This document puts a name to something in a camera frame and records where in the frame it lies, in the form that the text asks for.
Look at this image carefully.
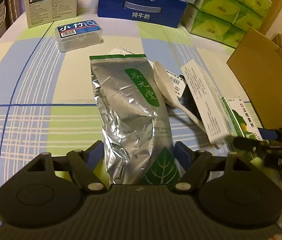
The dark blue milk carton box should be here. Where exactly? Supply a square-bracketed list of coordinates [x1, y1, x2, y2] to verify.
[97, 0, 187, 28]

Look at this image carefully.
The checked blue green tablecloth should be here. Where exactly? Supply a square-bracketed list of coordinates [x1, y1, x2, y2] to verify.
[0, 0, 255, 185]

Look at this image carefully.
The clear dental floss pick box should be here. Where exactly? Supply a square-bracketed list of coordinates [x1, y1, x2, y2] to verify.
[55, 20, 103, 53]

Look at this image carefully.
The white humidifier product box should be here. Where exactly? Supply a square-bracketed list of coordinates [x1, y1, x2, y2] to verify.
[25, 0, 78, 28]

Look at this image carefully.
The green white spray medicine box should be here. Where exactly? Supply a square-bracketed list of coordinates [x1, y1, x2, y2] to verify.
[221, 97, 262, 141]

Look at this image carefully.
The white plastic spoon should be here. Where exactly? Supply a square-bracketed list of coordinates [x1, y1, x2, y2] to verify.
[153, 61, 207, 133]

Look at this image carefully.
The open brown cardboard box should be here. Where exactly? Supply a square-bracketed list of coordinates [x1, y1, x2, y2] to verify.
[227, 28, 282, 129]

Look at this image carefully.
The silver foil pouch green label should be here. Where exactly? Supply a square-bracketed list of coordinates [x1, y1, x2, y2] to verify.
[89, 54, 181, 188]

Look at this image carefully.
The green tissue pack bundle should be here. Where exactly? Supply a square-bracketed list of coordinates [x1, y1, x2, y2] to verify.
[181, 0, 272, 48]

